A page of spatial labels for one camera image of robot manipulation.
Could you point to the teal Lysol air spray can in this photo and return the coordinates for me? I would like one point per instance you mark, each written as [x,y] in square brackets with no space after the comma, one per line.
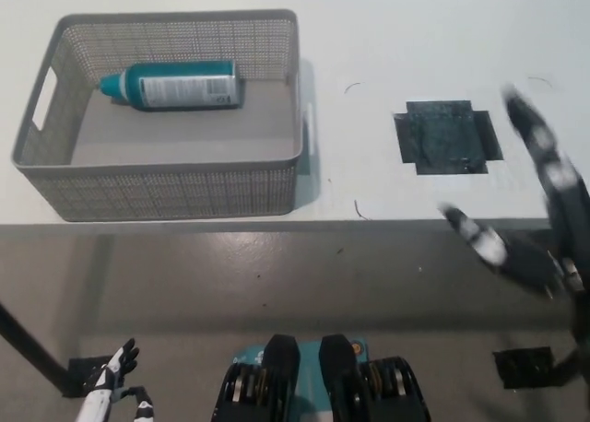
[184,85]

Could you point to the grey perforated plastic basket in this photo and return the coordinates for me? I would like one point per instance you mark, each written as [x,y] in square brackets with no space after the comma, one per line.
[184,136]

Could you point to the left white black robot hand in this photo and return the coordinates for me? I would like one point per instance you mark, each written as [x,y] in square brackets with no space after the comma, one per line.
[103,390]

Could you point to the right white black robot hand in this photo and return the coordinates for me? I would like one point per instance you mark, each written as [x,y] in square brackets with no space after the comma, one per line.
[564,210]

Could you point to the black metal table leg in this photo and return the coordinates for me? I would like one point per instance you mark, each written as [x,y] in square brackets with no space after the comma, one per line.
[27,343]

